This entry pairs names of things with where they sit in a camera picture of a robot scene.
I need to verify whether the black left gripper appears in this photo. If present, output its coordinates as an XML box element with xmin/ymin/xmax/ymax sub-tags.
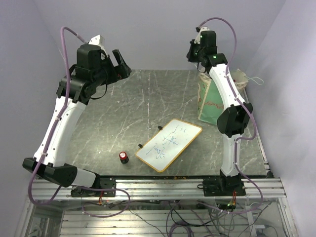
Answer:
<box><xmin>92</xmin><ymin>48</ymin><xmax>132</xmax><ymax>86</ymax></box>

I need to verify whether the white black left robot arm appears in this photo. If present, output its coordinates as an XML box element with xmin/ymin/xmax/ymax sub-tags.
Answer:
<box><xmin>22</xmin><ymin>44</ymin><xmax>131</xmax><ymax>196</ymax></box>

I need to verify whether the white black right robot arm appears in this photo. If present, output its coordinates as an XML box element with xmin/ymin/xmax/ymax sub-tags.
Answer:
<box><xmin>187</xmin><ymin>27</ymin><xmax>253</xmax><ymax>197</ymax></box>

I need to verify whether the small yellow-framed whiteboard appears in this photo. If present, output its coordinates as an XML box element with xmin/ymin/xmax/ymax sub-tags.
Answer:
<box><xmin>135</xmin><ymin>119</ymin><xmax>202</xmax><ymax>173</ymax></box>

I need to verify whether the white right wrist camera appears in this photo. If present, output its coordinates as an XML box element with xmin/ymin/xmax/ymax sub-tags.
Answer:
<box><xmin>194</xmin><ymin>29</ymin><xmax>204</xmax><ymax>44</ymax></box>

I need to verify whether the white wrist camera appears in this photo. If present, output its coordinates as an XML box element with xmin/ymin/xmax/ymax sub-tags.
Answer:
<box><xmin>194</xmin><ymin>29</ymin><xmax>204</xmax><ymax>44</ymax></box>
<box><xmin>88</xmin><ymin>35</ymin><xmax>104</xmax><ymax>47</ymax></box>

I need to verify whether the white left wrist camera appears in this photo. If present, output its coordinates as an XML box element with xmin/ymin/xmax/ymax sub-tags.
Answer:
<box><xmin>88</xmin><ymin>35</ymin><xmax>104</xmax><ymax>47</ymax></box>

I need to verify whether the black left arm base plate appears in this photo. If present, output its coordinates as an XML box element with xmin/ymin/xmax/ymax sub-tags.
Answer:
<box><xmin>71</xmin><ymin>177</ymin><xmax>117</xmax><ymax>198</ymax></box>

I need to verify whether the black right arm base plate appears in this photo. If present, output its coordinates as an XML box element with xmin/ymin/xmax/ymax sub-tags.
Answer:
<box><xmin>201</xmin><ymin>179</ymin><xmax>246</xmax><ymax>197</ymax></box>

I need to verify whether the aluminium frame rail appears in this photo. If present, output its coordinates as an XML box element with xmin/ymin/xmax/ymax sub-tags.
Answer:
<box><xmin>32</xmin><ymin>178</ymin><xmax>286</xmax><ymax>201</ymax></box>

